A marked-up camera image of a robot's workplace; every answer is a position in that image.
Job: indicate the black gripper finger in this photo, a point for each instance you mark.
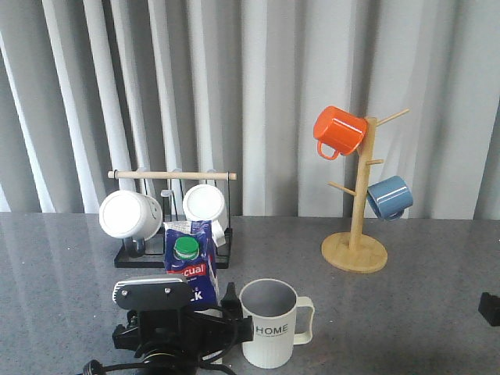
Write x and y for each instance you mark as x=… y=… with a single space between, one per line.
x=489 y=308

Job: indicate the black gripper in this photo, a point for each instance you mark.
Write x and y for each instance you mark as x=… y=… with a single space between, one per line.
x=183 y=341

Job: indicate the cream HOME mug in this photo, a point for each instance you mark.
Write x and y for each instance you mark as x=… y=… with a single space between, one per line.
x=272 y=304

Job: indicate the blue white milk carton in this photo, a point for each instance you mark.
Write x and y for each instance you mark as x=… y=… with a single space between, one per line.
x=191 y=252

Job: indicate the white ribbed hanging mug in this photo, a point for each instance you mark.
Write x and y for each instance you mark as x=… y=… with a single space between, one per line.
x=206 y=202

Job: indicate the wooden mug tree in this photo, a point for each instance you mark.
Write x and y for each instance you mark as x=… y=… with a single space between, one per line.
x=354 y=251

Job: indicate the white smooth hanging mug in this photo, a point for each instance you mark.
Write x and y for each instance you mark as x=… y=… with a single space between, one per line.
x=132 y=217

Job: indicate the blue enamel mug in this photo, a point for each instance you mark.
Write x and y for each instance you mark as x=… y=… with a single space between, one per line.
x=389 y=198

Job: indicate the orange enamel mug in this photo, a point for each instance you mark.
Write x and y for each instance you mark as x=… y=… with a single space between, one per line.
x=338 y=132

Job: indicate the grey pleated curtain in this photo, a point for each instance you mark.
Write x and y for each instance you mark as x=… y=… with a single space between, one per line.
x=93 y=86

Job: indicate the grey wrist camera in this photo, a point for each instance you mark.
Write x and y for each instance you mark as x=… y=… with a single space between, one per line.
x=153 y=292

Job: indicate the black wire mug rack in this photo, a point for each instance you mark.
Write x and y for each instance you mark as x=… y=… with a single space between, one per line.
x=175 y=208

